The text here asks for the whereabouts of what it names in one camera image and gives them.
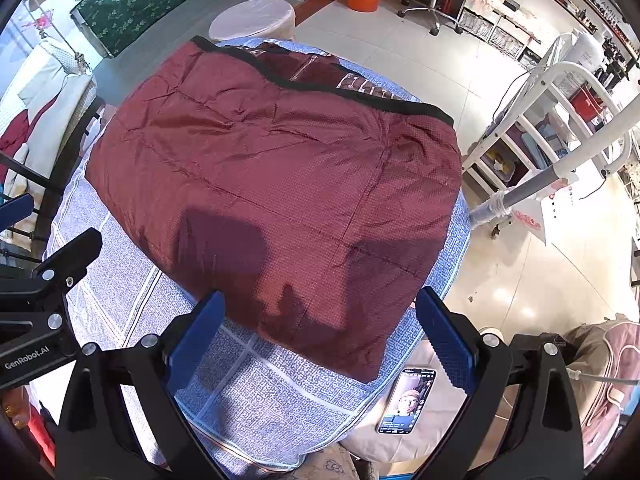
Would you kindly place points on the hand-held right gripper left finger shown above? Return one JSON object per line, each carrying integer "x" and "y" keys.
{"x": 197, "y": 345}

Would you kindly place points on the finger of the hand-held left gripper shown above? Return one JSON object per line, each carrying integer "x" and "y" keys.
{"x": 17, "y": 210}
{"x": 70, "y": 255}

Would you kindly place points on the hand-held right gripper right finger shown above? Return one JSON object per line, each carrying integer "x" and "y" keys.
{"x": 447, "y": 340}

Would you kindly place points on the maroon quilted jacket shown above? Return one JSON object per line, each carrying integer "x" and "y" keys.
{"x": 275, "y": 185}

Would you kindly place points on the person's left hand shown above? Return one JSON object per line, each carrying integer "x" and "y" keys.
{"x": 14, "y": 410}

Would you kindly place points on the smartphone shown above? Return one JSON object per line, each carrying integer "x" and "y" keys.
{"x": 407, "y": 400}

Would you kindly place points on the red cloth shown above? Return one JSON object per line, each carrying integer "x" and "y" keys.
{"x": 36, "y": 432}

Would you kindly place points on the dark red garment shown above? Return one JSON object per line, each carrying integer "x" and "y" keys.
{"x": 15, "y": 130}

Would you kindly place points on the blue checked blanket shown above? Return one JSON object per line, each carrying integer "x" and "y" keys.
{"x": 250, "y": 410}

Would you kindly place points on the white coat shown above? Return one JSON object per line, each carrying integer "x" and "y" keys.
{"x": 55, "y": 100}

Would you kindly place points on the red and white sign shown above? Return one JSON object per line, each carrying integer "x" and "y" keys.
{"x": 537, "y": 220}

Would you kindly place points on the pink backpack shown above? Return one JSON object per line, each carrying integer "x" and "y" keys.
{"x": 605, "y": 360}

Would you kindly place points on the floral beige cushion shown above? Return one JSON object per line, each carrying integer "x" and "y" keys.
{"x": 330, "y": 465}

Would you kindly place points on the grey metal pole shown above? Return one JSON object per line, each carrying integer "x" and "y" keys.
{"x": 530, "y": 185}

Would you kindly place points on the green patterned cloth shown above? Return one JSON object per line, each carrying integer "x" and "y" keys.
{"x": 145, "y": 5}

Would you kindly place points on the white metal trolley rack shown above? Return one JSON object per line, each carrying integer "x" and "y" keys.
{"x": 530, "y": 85}

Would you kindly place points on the round stool with white cover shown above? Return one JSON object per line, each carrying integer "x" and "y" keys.
{"x": 252, "y": 17}

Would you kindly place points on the white plastic canister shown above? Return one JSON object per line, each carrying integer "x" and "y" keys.
{"x": 586, "y": 55}

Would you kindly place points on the side table with lace cloth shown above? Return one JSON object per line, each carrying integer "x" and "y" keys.
{"x": 492, "y": 7}

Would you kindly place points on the small black device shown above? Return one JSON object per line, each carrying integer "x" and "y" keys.
{"x": 512, "y": 4}

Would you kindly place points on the shelf of cosmetic bottles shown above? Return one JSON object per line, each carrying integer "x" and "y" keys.
{"x": 590, "y": 5}

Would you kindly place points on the black chair frame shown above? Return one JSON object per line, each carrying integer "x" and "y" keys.
{"x": 85, "y": 120}

